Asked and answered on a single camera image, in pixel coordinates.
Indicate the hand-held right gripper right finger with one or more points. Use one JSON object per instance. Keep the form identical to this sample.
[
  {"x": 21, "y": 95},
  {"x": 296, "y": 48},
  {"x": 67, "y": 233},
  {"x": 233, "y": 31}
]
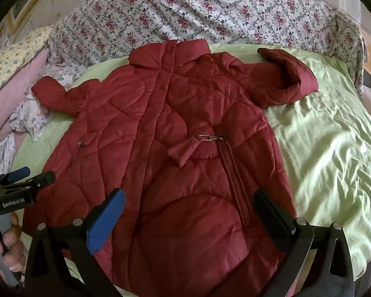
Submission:
[{"x": 270, "y": 212}]

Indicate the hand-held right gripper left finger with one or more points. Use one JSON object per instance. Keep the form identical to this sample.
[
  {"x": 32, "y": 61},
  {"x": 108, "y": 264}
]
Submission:
[{"x": 108, "y": 219}]

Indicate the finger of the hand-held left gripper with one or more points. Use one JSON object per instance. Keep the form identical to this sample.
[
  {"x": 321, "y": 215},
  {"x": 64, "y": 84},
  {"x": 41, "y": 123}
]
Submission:
[
  {"x": 18, "y": 173},
  {"x": 40, "y": 180}
]

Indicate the red quilted jacket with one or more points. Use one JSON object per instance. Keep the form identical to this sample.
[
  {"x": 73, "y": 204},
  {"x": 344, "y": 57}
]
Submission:
[{"x": 160, "y": 114}]

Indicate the person's left hand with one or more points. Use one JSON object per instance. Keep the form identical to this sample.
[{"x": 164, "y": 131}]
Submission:
[{"x": 14, "y": 235}]

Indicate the large flower print cloth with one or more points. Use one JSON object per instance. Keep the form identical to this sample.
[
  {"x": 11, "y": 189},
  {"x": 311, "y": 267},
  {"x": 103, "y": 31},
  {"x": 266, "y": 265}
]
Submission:
[{"x": 27, "y": 114}]

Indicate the pink pillow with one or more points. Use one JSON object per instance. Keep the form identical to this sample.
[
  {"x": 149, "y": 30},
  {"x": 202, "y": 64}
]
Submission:
[{"x": 6, "y": 105}]

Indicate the light green bed sheet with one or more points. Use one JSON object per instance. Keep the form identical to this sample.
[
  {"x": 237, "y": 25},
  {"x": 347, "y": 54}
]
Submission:
[{"x": 321, "y": 148}]

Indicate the yellow floral pillow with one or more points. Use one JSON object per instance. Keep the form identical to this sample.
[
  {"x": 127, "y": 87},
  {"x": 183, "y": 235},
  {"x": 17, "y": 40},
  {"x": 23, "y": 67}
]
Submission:
[{"x": 15, "y": 52}]

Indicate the small rose print duvet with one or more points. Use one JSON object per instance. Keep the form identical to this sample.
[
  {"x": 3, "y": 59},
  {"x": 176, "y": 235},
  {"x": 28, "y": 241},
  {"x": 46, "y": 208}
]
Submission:
[{"x": 204, "y": 12}]

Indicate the gold framed wall picture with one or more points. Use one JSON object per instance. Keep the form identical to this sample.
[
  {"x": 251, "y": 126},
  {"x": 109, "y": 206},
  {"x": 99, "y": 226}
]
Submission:
[{"x": 18, "y": 9}]

